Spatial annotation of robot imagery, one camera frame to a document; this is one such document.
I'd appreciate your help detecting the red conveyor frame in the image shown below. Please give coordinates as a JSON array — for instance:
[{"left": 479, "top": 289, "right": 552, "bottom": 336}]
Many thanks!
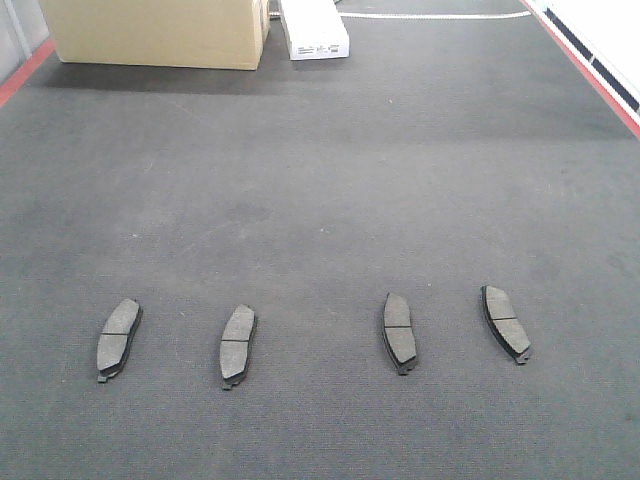
[{"left": 1, "top": 1, "right": 639, "bottom": 136}]

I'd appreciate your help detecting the white long carton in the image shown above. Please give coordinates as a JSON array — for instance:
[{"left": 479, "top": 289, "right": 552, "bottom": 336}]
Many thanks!
[{"left": 279, "top": 0, "right": 350, "bottom": 61}]

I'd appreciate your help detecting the large cardboard box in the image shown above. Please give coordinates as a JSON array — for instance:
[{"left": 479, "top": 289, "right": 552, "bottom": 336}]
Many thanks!
[{"left": 40, "top": 0, "right": 270, "bottom": 70}]

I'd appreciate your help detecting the black conveyor belt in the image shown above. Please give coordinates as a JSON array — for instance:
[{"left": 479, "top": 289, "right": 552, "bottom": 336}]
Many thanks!
[{"left": 1, "top": 15, "right": 639, "bottom": 479}]

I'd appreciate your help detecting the grey brake pad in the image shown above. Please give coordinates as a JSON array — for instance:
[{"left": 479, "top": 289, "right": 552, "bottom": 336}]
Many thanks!
[
  {"left": 383, "top": 292, "right": 418, "bottom": 376},
  {"left": 481, "top": 285, "right": 531, "bottom": 365},
  {"left": 96, "top": 298, "right": 143, "bottom": 383},
  {"left": 219, "top": 304, "right": 256, "bottom": 390}
]

